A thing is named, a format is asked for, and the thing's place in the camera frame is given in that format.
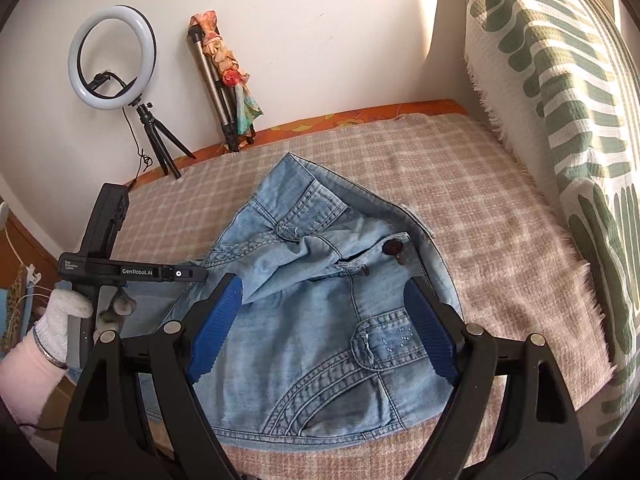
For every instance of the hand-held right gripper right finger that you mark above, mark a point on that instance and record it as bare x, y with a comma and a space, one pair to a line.
430, 325

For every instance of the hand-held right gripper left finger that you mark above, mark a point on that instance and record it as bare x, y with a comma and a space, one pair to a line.
220, 320

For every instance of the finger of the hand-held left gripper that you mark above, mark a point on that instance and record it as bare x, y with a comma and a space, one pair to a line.
187, 274

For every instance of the light blue denim pants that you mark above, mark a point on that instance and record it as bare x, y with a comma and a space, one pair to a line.
310, 310

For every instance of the person's left forearm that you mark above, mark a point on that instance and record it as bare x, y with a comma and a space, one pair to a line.
27, 380

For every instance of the person's left hand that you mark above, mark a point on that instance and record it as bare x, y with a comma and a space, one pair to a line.
57, 315

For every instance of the beige plaid blanket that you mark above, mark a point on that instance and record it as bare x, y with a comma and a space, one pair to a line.
475, 200

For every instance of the blue box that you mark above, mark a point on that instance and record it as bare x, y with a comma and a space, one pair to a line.
7, 312

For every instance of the silver folded tripod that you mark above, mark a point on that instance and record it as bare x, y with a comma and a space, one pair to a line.
212, 80

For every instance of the folded tripod with colourful cloth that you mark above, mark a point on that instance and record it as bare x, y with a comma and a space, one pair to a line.
227, 60

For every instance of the white green patterned throw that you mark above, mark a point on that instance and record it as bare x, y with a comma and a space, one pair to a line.
550, 60

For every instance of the brown wooden bed frame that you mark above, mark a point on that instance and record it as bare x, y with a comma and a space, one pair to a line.
35, 245

